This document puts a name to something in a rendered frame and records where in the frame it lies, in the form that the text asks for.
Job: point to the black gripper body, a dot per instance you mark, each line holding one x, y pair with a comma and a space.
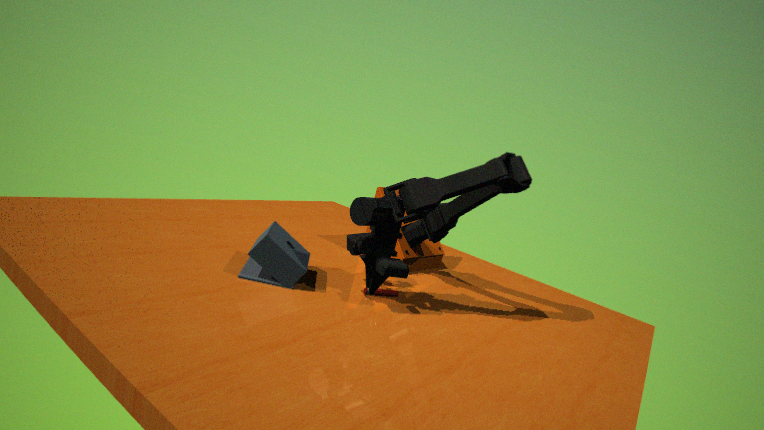
385, 265

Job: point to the red peg with white band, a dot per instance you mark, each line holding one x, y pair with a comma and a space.
382, 292

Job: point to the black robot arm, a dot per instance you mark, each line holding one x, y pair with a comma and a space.
421, 199

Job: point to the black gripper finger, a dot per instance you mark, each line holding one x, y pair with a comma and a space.
376, 280
367, 269

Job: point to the grey sloped panel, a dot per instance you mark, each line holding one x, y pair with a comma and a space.
276, 258

